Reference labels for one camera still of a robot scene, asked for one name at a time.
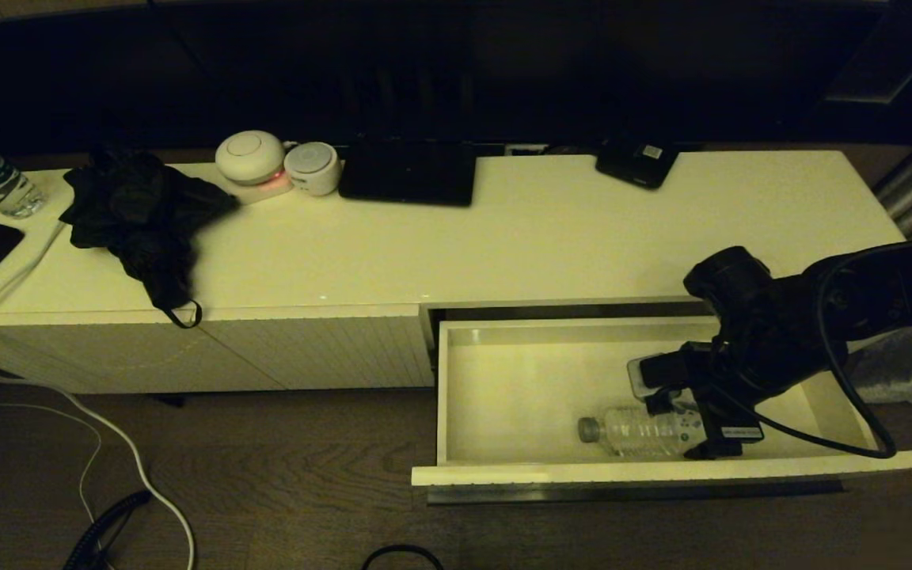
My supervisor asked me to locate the white low cabinet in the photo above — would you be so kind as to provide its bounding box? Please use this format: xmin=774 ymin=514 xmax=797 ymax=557
xmin=0 ymin=149 xmax=912 ymax=394

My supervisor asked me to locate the dark side cabinet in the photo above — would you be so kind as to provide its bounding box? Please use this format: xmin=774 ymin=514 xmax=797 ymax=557
xmin=816 ymin=0 xmax=912 ymax=108

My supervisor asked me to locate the white ribbed cabinet door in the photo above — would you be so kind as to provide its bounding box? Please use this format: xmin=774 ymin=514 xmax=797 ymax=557
xmin=203 ymin=303 xmax=435 ymax=391

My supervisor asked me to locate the black folded umbrella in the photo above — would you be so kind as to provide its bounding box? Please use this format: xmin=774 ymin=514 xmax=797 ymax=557
xmin=59 ymin=148 xmax=238 ymax=329

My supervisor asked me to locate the black HDMI box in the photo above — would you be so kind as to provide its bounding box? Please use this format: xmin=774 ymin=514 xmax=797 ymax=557
xmin=595 ymin=139 xmax=680 ymax=191

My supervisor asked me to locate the clear plastic water bottle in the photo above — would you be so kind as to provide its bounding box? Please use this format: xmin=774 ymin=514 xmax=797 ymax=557
xmin=577 ymin=405 xmax=702 ymax=458

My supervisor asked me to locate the small white round speaker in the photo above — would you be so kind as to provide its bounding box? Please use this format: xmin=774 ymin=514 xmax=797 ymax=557
xmin=283 ymin=141 xmax=342 ymax=196

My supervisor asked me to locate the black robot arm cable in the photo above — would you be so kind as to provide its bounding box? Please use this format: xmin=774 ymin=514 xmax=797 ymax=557
xmin=733 ymin=237 xmax=912 ymax=460

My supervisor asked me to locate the large white round device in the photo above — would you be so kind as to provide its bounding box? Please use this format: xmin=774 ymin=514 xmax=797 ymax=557
xmin=215 ymin=130 xmax=286 ymax=186

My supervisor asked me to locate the black flat set-top box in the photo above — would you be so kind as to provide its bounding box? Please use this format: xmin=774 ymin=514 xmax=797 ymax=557
xmin=339 ymin=136 xmax=477 ymax=207

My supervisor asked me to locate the white base pad red light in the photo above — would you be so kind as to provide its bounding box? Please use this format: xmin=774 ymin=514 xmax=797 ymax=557
xmin=226 ymin=168 xmax=295 ymax=205

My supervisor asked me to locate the white ribbed drawer black handle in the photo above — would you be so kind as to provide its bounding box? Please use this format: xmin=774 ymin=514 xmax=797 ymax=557
xmin=411 ymin=299 xmax=912 ymax=505

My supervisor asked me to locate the thick white cable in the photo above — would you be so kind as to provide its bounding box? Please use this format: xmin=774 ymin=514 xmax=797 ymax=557
xmin=0 ymin=222 xmax=197 ymax=570

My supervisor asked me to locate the thin white cable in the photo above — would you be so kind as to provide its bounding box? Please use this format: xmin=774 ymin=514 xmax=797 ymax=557
xmin=0 ymin=388 xmax=105 ymax=523

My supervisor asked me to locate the black corrugated hose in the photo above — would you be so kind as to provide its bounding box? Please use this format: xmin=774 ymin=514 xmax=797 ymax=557
xmin=64 ymin=489 xmax=154 ymax=570

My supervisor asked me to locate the black floor cable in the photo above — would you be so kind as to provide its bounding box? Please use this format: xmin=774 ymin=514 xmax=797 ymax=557
xmin=361 ymin=545 xmax=445 ymax=570

